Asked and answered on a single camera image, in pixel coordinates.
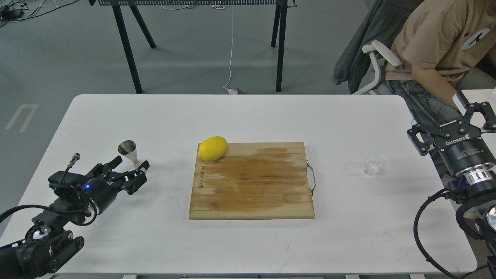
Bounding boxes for wooden cutting board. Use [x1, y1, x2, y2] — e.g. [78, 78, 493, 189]
[188, 142, 315, 220]

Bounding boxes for grey jacket on chair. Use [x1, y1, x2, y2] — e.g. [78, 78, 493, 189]
[332, 0, 422, 93]

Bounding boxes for clear glass cup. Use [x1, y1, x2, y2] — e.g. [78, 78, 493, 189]
[361, 152, 386, 176]

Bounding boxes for person in tan shirt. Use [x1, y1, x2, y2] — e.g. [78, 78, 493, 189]
[386, 0, 496, 126]

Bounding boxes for black floor cables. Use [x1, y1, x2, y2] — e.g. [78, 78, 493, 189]
[0, 0, 80, 28]

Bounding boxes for steel double jigger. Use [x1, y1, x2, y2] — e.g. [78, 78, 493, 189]
[117, 140, 142, 169]

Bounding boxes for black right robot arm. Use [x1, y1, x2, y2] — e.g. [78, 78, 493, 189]
[407, 91, 496, 278]

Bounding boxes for yellow lemon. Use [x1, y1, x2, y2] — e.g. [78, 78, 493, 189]
[197, 136, 228, 162]

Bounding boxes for white power cable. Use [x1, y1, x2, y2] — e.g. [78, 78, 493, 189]
[222, 6, 239, 95]

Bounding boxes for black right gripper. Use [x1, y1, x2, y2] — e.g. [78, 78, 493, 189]
[407, 91, 496, 183]

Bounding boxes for black metal table frame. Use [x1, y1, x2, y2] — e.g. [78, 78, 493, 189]
[89, 0, 296, 94]

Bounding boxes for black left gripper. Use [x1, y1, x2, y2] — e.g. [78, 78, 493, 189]
[83, 156, 150, 215]

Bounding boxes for white office chair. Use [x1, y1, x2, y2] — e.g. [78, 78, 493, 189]
[353, 40, 403, 95]

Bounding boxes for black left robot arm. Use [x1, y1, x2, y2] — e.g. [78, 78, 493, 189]
[0, 156, 150, 279]

